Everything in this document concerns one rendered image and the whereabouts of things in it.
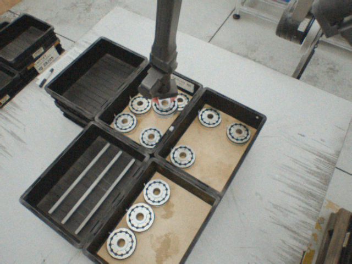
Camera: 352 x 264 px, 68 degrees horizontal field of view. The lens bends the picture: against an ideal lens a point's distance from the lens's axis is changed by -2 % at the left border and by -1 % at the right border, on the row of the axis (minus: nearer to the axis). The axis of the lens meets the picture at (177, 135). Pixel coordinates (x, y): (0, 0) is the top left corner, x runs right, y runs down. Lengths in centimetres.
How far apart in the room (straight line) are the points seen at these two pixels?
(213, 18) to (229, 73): 157
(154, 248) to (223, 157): 44
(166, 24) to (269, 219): 88
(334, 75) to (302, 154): 155
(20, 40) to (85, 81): 104
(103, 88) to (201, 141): 55
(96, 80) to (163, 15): 77
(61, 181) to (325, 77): 235
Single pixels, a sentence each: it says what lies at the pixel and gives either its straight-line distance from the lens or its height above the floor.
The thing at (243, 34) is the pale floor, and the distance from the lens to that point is 292.
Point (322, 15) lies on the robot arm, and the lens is 57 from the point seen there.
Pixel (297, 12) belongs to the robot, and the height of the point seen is 121.
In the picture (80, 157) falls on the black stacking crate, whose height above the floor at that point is 83.
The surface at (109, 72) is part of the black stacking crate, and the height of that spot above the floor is 83.
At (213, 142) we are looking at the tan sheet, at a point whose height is 83.
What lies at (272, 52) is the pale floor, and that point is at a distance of 281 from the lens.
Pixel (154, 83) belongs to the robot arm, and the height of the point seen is 119.
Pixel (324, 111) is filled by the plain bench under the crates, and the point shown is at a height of 70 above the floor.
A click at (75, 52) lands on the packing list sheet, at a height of 70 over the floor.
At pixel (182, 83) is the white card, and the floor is 89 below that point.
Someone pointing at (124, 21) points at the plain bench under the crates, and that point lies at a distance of 189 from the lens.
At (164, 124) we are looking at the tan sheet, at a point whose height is 83.
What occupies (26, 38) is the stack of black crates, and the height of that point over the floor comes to 49.
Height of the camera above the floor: 184
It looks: 61 degrees down
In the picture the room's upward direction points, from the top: 1 degrees counter-clockwise
